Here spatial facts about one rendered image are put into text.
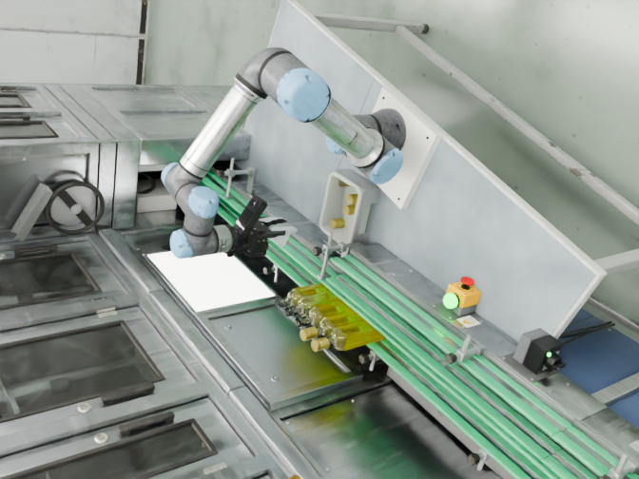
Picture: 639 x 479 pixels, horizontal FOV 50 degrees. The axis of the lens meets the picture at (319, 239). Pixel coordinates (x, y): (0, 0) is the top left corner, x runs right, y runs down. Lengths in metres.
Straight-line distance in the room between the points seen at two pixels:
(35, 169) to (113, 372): 0.87
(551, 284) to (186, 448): 1.04
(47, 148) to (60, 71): 2.94
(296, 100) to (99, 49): 4.00
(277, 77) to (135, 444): 0.98
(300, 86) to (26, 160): 1.26
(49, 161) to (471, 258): 1.50
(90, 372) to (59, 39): 3.68
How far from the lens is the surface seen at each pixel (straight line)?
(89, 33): 5.51
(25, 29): 5.37
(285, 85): 1.62
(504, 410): 1.87
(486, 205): 1.98
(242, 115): 1.77
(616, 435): 1.79
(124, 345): 2.18
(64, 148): 2.58
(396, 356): 2.09
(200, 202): 1.70
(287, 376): 2.05
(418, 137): 2.10
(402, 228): 2.22
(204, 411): 1.96
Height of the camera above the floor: 2.28
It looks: 37 degrees down
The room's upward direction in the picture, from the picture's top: 99 degrees counter-clockwise
